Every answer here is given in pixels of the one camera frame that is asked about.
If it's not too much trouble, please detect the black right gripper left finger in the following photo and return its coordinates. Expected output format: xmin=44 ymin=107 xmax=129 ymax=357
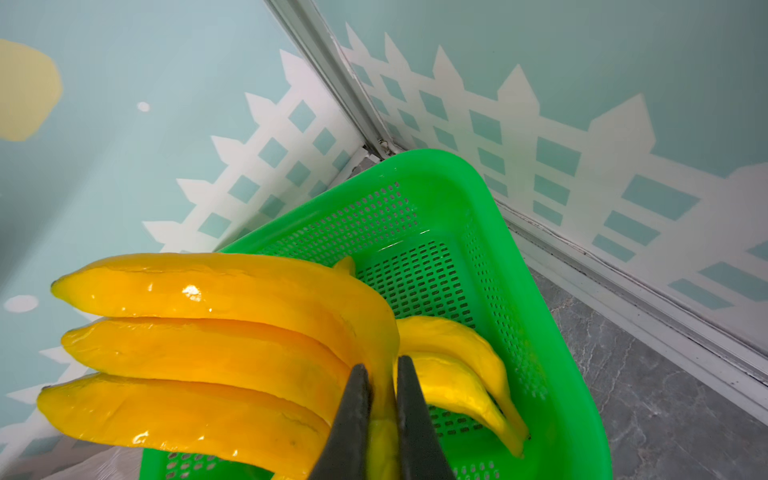
xmin=308 ymin=364 xmax=372 ymax=480

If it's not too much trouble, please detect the yellow banana bunch in basket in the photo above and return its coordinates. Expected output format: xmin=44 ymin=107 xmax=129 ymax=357
xmin=397 ymin=316 xmax=530 ymax=458

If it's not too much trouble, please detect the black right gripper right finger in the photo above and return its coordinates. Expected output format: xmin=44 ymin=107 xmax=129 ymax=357
xmin=396 ymin=356 xmax=455 ymax=480

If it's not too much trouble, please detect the orange banana bunch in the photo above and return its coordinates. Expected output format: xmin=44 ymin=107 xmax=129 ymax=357
xmin=37 ymin=253 xmax=400 ymax=479

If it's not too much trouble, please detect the green plastic basket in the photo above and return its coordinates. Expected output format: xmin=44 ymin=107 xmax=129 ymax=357
xmin=151 ymin=150 xmax=613 ymax=479

